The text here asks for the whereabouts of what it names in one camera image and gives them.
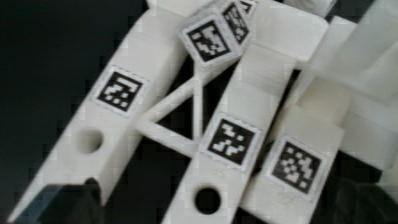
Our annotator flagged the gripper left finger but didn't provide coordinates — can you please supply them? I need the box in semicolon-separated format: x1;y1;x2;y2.
11;178;105;224

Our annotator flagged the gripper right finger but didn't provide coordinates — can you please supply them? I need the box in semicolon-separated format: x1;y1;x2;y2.
336;183;398;224

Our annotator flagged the white long back beam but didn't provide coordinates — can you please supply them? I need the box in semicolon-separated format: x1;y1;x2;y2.
8;7;187;224

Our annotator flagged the white long beam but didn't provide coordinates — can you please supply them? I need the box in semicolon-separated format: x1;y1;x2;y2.
8;7;187;224
162;45;297;224

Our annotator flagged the white long front beam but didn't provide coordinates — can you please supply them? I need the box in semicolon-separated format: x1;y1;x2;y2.
162;45;297;224

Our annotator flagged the white threaded chair leg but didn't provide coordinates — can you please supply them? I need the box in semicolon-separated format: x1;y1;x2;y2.
240;77;352;224

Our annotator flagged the white chair seat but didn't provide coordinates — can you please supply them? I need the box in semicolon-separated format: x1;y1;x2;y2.
310;0;398;170

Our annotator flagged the white tagged block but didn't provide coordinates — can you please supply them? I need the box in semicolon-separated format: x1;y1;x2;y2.
178;0;258;68

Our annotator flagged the white chair backrest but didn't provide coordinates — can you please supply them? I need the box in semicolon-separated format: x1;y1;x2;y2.
139;0;327;157

